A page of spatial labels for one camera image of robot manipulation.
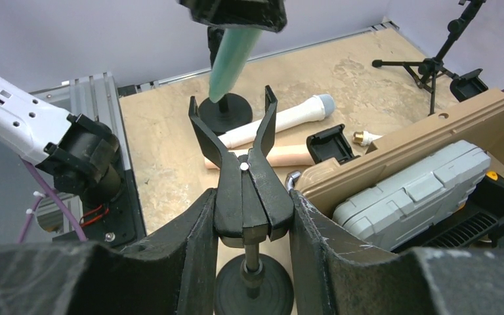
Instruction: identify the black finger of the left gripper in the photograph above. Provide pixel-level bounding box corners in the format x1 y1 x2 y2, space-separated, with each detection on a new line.
178 0 287 33

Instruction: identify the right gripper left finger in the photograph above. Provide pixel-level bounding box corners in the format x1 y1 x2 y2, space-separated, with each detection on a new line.
0 188 218 314

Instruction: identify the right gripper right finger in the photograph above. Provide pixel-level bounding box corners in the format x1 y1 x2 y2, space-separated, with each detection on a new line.
290 191 504 314

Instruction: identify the green microphone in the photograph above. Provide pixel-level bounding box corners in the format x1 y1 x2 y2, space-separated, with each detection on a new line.
209 28 263 102

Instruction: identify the round base stand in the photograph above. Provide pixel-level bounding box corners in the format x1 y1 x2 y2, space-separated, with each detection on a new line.
188 86 295 314
198 26 253 135

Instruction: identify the white microphone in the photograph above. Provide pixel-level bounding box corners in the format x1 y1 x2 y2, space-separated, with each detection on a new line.
219 94 336 148

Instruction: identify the pink microphone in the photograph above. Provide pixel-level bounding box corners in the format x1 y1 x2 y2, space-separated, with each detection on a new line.
204 144 315 169

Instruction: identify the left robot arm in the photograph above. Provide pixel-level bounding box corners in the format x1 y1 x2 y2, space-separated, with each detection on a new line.
0 1 287 205

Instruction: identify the black tripod mic stand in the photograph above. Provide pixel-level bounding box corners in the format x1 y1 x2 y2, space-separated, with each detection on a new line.
371 0 486 115

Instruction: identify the grey plastic case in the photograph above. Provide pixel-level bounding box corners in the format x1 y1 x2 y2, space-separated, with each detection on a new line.
332 140 492 251

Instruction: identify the black toolbox latch front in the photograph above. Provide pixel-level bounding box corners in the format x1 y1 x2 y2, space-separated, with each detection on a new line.
306 124 358 165

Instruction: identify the black toolbox latch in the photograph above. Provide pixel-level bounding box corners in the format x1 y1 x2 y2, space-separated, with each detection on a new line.
306 124 358 165
450 68 489 102

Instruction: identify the white pipe fitting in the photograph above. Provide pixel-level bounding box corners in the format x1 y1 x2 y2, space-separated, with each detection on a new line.
352 131 382 146

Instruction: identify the black tool tray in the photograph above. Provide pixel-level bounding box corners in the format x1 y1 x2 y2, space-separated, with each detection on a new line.
392 203 504 253

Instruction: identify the black toolbox latch rear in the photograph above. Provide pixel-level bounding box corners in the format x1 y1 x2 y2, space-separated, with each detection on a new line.
450 68 489 102

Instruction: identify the tan plastic toolbox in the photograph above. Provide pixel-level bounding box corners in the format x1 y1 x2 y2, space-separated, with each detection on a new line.
296 89 504 217

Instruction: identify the silver metal bracket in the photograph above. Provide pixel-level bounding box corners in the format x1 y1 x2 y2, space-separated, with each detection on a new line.
285 171 301 192

